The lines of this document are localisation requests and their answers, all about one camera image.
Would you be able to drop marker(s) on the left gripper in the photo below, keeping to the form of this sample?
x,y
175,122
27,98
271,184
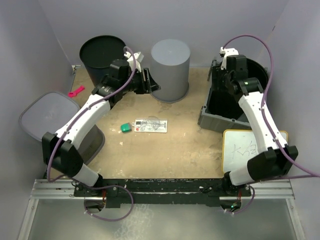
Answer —
x,y
153,86

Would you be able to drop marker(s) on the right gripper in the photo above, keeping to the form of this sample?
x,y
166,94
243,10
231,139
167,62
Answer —
x,y
220,83

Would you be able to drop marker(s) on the light grey plastic bucket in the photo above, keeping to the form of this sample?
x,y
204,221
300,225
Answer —
x,y
169,68

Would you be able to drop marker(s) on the black cylindrical bin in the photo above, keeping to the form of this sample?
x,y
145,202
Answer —
x,y
225,105

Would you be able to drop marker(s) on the dark blue cylindrical bin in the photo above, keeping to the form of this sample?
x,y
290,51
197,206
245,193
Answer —
x,y
98,53

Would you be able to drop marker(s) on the grey ribbed laundry basket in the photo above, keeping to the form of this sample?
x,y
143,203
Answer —
x,y
53,110

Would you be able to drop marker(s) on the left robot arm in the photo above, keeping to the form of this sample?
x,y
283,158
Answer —
x,y
61,149

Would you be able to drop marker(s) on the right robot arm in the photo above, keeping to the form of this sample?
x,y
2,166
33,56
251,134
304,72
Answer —
x,y
276,156

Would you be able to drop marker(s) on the clear plastic label card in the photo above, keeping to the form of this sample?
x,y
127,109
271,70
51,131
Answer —
x,y
150,125

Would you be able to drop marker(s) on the green small box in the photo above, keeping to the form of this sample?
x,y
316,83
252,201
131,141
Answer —
x,y
126,127

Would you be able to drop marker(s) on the grey rectangular plastic crate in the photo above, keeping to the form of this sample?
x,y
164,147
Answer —
x,y
217,123

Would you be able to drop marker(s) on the pink plastic clip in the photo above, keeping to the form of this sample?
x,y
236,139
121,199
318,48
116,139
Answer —
x,y
75,92

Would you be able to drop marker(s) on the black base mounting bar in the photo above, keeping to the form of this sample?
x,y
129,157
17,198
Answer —
x,y
177,191

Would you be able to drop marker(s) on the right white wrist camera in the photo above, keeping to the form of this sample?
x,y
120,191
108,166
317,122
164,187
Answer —
x,y
224,53

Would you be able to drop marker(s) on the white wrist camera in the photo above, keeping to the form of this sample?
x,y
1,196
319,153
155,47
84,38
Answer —
x,y
134,60
224,53

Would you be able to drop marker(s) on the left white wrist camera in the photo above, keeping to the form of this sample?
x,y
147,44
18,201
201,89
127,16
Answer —
x,y
134,60

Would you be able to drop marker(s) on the small whiteboard with yellow frame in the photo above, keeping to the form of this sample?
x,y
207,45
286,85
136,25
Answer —
x,y
239,146

